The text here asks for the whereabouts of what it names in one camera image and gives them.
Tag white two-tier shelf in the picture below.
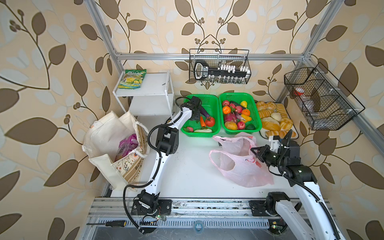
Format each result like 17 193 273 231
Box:
113 71 175 116

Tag white-green cucumber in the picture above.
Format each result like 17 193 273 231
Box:
194 129 213 133

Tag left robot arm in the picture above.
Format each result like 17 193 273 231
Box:
123 97 202 235

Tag red-capped bottle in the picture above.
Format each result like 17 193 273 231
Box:
294 88 314 112

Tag magenta snack bag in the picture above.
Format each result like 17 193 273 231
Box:
115 134 139 162

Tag green basket with vegetables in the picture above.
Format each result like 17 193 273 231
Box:
181 94 221 138

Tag tray of bread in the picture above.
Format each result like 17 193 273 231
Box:
256 101 299 140

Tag yellow-green snack packet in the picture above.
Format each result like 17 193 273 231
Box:
118 70 147 90

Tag purple eggplant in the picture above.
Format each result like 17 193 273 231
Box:
200 106 211 118

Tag black-handled screwdriver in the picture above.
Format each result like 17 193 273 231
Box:
87 220 127 228

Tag orange carrot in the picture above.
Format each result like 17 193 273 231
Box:
200 116 207 128

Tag black wire basket back wall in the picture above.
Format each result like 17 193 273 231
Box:
189 48 252 85

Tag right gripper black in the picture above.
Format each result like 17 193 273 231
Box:
250 144 286 169

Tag red tomato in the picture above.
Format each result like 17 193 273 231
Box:
205 117 216 128

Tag black wire basket wall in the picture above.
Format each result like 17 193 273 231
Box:
189 48 252 85
284 62 366 131

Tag black wire basket right wall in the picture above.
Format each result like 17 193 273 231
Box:
284 62 366 131

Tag pink plastic grocery bag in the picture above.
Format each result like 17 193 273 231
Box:
209 132 274 188

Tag green basket with fruit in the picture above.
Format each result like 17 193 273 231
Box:
219 93 262 135

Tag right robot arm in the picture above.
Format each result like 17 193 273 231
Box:
250 131 345 240

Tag cream canvas tote bag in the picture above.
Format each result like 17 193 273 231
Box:
82 112 150 190

